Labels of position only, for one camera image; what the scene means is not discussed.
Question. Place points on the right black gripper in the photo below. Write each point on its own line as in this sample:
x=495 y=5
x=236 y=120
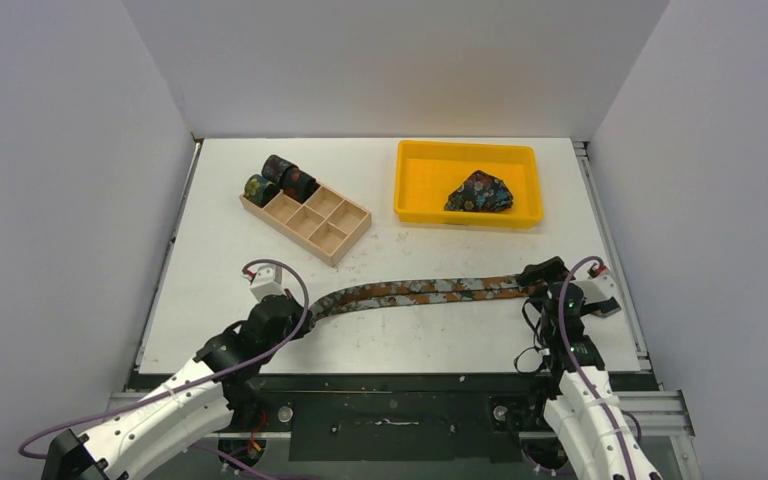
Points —
x=543 y=277

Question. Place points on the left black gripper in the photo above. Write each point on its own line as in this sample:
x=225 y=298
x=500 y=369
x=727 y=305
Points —
x=297 y=314

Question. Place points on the orange grey floral tie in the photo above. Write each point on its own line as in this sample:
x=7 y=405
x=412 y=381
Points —
x=404 y=293

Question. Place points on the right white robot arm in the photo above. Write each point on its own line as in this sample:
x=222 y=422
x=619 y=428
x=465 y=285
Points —
x=597 y=438

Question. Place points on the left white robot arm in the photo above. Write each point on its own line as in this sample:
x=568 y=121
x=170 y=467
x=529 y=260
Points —
x=210 y=393

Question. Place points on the wooden compartment tray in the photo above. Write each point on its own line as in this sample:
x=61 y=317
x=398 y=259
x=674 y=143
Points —
x=327 y=225

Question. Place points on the yellow floral rolled tie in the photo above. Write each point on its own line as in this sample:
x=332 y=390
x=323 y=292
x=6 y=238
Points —
x=260 y=191

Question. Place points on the red patterned rolled tie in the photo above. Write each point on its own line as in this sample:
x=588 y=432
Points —
x=298 y=185

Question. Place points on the dark floral folded tie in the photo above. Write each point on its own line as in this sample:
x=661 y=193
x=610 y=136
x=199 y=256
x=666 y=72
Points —
x=480 y=192

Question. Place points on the dark rolled tie rear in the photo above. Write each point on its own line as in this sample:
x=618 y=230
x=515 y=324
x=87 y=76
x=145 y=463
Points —
x=276 y=168

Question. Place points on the yellow plastic bin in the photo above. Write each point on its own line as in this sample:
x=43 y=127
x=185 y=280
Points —
x=428 y=171

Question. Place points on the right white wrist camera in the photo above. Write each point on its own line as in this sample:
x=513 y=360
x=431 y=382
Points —
x=603 y=287

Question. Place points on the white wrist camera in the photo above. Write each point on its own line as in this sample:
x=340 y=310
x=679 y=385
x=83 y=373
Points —
x=603 y=287
x=265 y=281

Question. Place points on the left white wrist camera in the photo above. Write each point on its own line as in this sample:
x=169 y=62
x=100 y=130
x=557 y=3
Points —
x=265 y=281

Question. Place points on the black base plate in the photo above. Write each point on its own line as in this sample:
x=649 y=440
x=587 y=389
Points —
x=413 y=418

